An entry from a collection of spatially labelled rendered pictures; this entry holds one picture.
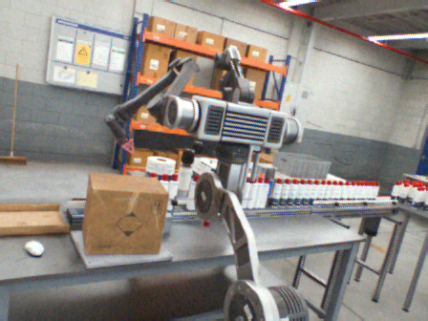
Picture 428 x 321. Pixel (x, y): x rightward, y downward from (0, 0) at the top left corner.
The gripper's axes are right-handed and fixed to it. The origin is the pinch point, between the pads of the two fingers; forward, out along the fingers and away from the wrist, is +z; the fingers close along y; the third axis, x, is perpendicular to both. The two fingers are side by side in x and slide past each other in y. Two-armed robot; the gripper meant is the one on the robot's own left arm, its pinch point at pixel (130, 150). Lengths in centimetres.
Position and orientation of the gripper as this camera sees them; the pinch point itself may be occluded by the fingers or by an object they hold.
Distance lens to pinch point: 195.2
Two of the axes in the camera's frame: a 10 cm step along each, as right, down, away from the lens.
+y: -4.7, -2.3, 8.5
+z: 4.0, 8.0, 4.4
